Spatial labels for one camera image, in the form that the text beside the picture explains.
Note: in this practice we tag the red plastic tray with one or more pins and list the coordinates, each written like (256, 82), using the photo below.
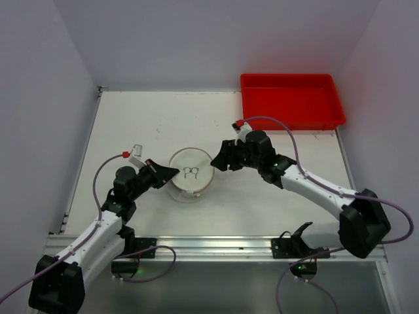
(300, 101)

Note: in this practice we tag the aluminium mounting rail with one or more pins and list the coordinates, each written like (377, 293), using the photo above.
(219, 249)

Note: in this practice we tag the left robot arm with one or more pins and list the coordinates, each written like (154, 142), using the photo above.
(61, 281)

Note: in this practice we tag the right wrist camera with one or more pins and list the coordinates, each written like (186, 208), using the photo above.
(241, 128)

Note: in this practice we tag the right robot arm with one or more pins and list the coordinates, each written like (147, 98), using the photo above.
(361, 221)

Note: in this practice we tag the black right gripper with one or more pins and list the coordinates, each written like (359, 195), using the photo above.
(232, 156)

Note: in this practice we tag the white mesh laundry bag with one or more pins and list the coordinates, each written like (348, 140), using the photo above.
(195, 174)

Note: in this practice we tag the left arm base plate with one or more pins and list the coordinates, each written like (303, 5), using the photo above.
(132, 267)

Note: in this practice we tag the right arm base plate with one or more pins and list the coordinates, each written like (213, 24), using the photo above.
(291, 245)

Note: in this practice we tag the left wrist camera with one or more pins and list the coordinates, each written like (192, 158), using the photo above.
(135, 157)

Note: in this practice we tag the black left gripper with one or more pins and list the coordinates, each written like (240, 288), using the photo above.
(152, 174)

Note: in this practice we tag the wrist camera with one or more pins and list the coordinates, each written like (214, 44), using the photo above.
(241, 128)
(135, 157)

